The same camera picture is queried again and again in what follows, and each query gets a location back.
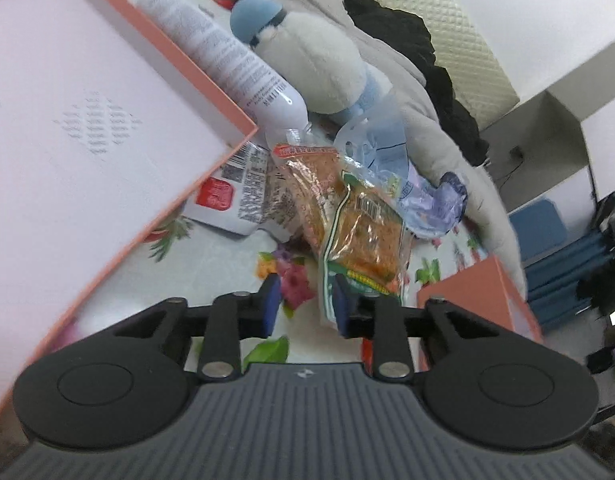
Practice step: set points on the grey duvet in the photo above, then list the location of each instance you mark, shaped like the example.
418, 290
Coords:
437, 150

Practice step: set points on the black clothing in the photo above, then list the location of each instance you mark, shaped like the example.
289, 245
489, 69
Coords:
437, 85

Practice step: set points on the white and blue plush toy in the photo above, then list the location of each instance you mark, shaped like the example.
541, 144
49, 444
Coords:
312, 60

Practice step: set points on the pink box lid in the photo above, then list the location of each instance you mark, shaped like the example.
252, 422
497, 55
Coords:
77, 120

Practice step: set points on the cream quilted headboard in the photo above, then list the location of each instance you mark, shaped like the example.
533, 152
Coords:
457, 20

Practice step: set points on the blue pad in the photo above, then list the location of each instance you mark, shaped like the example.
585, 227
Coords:
540, 230

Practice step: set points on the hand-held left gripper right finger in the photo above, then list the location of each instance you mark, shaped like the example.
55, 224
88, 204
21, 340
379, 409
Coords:
343, 307

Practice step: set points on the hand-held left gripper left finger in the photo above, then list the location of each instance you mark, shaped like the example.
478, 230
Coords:
271, 305

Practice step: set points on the green-edged clear snack packet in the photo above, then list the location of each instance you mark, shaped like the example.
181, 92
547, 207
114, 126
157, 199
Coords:
367, 240

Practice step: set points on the clear plastic bag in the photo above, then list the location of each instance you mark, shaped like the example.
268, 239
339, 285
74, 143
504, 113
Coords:
407, 180

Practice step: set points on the pink cardboard box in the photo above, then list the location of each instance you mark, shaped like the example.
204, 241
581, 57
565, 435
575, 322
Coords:
480, 300

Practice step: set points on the white packet with red label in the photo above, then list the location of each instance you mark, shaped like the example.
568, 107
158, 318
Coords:
237, 195

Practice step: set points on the wall outlet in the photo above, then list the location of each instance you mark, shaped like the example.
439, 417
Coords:
515, 151

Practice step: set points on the orange clear snack packet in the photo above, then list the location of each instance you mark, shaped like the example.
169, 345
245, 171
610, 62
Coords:
307, 190

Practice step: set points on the white bottle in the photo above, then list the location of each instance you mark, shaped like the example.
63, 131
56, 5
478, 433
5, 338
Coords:
237, 60

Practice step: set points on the blue curtain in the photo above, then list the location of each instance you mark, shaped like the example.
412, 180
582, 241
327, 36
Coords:
570, 280

